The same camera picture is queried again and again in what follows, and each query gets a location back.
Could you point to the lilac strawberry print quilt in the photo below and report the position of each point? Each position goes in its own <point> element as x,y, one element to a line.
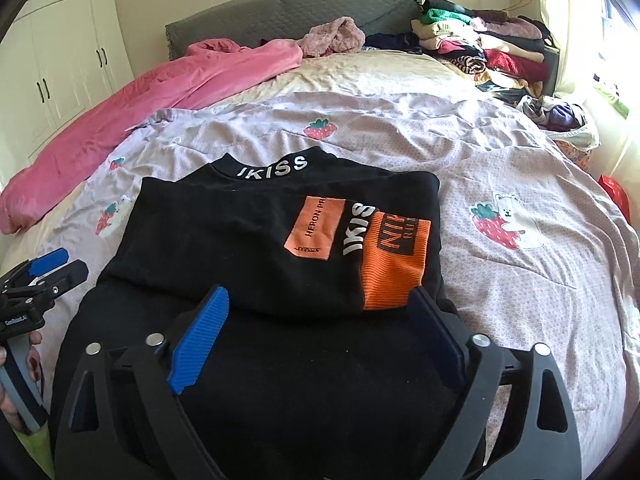
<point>531,247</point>

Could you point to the basket of small clothes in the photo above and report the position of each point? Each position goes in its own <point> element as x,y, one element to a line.
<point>561,120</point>

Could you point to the pink fleece blanket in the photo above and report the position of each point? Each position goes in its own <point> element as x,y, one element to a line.
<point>211,71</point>

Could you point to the left hand red nails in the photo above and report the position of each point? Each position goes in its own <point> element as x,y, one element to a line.
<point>24,392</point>

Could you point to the red bag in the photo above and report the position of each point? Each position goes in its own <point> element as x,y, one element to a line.
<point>617,194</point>

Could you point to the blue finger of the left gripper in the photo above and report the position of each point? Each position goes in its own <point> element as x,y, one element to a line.
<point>47,263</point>
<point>58,282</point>

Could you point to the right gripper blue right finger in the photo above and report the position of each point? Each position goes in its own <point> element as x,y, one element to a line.
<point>444,337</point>

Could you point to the grey quilted headboard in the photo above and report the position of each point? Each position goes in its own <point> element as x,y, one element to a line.
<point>249,22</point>

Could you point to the dark navy garment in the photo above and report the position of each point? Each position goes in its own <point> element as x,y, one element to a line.
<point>407,42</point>

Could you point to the black sweater orange patches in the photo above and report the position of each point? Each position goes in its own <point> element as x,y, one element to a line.
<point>317,372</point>

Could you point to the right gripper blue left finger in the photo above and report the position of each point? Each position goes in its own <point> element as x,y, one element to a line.
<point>190,350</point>

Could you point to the pink fuzzy garment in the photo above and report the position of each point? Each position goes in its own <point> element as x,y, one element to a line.
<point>341,35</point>

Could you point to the cream wardrobe cabinet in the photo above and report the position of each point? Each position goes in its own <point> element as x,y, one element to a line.
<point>59,58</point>

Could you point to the pile of folded clothes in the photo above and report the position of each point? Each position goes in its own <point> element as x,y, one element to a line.
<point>506,56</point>

